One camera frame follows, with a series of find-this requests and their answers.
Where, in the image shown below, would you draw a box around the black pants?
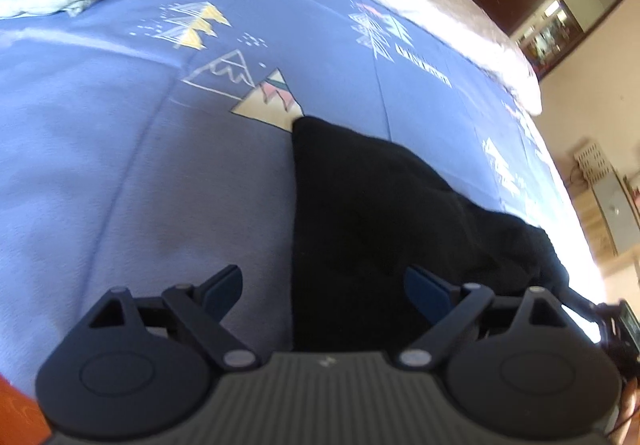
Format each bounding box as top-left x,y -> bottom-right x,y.
291,115 -> 574,354

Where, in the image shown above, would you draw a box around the blue printed bed sheet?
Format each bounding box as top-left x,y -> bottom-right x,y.
0,0 -> 607,393

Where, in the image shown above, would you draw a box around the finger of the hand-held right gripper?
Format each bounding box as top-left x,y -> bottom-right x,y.
564,287 -> 610,327

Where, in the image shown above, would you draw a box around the white perforated box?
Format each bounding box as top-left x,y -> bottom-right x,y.
572,140 -> 614,187

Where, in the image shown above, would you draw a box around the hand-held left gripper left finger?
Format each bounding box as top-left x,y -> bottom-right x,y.
87,264 -> 261,370

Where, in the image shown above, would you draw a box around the wooden bed frame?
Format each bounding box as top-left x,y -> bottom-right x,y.
0,374 -> 54,445

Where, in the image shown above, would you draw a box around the person's right hand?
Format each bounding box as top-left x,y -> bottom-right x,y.
612,374 -> 640,444

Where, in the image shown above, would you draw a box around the grey cabinet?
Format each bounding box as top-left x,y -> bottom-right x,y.
594,172 -> 640,256

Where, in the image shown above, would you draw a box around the glass display cabinet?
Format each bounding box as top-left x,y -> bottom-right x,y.
515,0 -> 639,78

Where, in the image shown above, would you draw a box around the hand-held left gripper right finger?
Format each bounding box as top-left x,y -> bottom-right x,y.
398,265 -> 577,369

